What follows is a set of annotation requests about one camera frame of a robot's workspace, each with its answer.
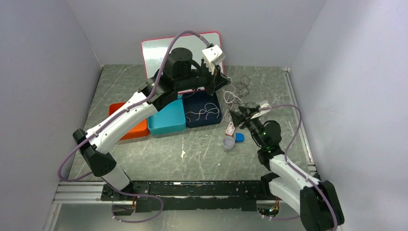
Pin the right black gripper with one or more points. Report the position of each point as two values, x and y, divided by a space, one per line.
246 113

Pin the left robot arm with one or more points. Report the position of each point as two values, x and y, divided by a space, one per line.
96 143

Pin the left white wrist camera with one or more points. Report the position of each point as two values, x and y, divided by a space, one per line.
213 56

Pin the clear jar of clips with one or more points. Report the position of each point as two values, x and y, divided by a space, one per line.
228 143

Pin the red white staples box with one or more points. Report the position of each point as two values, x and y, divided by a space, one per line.
230 129

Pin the light blue tray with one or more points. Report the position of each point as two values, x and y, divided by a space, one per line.
170 119

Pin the blue grey eraser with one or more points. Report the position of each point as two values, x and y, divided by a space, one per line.
239 137

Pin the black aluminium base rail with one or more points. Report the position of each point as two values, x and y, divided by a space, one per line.
151 196

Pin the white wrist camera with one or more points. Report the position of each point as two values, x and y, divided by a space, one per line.
213 56
263 108

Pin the orange tray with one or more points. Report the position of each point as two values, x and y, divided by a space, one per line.
140 130

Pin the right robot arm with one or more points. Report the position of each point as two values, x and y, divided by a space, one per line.
316 202

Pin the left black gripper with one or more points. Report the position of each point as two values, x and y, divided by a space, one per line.
213 78

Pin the pink framed whiteboard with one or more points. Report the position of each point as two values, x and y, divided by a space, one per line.
153 54

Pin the navy blue tray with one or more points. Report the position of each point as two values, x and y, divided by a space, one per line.
201 109

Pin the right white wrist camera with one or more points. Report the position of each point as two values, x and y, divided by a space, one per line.
263 108

